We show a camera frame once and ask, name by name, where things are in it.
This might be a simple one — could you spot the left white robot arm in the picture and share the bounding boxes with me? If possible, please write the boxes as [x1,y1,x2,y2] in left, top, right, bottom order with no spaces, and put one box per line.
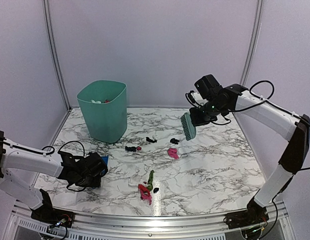
[0,130,108,223]

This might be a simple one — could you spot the black paper scrap right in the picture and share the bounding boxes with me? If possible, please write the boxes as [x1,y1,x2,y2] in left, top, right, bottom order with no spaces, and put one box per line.
[170,138,179,145]

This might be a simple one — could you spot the blue plastic dustpan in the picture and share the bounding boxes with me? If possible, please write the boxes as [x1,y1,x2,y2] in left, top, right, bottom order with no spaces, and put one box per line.
[100,156,109,177]

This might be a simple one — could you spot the black and pink paper scrap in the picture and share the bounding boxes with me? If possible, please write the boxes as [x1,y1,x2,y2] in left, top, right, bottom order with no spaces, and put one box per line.
[125,146,142,152]

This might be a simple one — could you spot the green paper scrap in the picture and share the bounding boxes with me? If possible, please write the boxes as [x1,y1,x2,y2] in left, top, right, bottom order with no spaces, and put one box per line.
[144,170,154,191]

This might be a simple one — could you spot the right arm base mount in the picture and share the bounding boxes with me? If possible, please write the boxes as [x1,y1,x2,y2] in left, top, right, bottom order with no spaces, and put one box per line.
[223,198,269,229]

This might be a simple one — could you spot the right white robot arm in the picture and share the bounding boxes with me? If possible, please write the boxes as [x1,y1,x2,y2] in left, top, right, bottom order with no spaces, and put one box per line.
[181,74,310,224]

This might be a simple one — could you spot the teal hand brush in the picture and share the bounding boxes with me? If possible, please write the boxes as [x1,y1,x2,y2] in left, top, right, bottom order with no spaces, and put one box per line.
[180,112,196,141]

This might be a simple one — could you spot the paper scraps inside bin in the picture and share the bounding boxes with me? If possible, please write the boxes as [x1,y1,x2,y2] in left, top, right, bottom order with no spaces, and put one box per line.
[91,99,110,104]

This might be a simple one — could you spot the teal plastic waste bin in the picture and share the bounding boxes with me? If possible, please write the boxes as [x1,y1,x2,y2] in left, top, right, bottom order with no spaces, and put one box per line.
[77,80,127,144]

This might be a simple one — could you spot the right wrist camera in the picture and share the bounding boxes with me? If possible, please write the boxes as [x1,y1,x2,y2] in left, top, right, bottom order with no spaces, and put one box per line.
[185,90,206,107]

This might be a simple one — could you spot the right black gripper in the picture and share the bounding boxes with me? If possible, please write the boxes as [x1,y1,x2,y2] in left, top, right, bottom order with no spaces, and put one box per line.
[189,98,227,127]

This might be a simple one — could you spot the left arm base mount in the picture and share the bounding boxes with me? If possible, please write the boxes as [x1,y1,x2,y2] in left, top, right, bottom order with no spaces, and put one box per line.
[30,189,75,228]

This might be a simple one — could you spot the black and white paper scrap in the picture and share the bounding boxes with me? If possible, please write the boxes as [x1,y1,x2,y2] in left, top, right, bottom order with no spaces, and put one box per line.
[146,134,158,143]

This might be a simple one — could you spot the pink paper scrap centre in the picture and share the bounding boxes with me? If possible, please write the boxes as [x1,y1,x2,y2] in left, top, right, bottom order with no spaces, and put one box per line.
[167,147,179,160]

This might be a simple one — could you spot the left aluminium corner post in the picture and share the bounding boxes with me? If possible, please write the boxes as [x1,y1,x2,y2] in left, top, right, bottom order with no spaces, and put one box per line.
[42,0,72,112]

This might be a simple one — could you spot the aluminium front frame rail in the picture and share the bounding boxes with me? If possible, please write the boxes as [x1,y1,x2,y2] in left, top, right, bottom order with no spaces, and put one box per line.
[3,201,296,240]

